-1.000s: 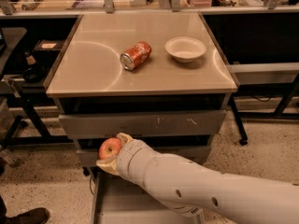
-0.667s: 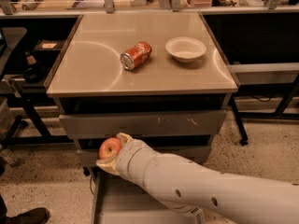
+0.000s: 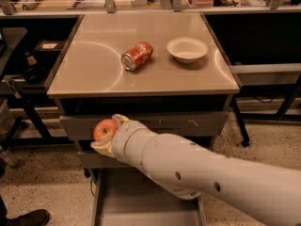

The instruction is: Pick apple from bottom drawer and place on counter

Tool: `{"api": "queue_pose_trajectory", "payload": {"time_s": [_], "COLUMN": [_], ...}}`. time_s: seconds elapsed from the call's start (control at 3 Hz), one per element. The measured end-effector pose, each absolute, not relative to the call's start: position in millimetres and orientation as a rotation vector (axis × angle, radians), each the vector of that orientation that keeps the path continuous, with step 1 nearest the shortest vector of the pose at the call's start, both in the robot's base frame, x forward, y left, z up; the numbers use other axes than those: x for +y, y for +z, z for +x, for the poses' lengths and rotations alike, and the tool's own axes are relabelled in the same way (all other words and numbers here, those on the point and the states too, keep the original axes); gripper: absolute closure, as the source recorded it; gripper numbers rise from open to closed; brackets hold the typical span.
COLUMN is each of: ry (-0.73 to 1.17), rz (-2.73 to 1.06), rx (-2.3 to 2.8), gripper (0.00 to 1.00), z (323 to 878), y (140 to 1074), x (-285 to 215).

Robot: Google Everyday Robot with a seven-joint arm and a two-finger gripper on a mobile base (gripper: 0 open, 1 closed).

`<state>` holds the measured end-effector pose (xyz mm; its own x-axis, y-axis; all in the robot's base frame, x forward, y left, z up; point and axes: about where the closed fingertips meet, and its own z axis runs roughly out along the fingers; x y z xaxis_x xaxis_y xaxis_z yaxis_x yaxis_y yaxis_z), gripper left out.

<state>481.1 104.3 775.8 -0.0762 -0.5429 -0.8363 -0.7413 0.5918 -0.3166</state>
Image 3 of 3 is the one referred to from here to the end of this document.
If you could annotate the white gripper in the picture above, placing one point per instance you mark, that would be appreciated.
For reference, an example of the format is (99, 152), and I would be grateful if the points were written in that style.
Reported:
(124, 139)

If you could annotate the red apple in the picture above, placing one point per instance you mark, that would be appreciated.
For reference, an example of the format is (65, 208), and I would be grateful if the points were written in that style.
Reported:
(105, 129)

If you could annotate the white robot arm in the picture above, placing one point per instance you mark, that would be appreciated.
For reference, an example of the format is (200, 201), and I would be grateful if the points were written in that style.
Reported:
(269, 194)

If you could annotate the middle grey drawer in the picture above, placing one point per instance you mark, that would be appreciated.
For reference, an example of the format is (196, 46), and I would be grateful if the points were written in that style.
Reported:
(94, 160)

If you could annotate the open bottom grey drawer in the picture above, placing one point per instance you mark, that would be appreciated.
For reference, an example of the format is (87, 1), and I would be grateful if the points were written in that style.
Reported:
(125, 197)

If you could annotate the grey drawer cabinet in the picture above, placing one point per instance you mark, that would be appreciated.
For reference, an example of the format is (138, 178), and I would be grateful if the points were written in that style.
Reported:
(91, 80)

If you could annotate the top grey drawer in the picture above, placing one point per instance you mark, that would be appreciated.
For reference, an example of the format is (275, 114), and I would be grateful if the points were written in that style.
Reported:
(185, 124)

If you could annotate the orange soda can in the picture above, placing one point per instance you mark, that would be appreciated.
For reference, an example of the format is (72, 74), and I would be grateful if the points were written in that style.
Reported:
(137, 56)

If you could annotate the black headphones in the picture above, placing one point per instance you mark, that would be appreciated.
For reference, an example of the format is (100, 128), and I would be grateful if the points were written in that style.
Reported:
(34, 75)

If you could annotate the dark shoe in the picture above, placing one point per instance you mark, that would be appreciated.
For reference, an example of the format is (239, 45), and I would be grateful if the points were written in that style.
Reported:
(34, 218)

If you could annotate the white paper bowl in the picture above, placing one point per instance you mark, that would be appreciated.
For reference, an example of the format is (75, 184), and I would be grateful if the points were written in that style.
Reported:
(187, 50)

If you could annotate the black desk frame left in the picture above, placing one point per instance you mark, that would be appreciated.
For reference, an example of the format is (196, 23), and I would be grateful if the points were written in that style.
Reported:
(12, 37)

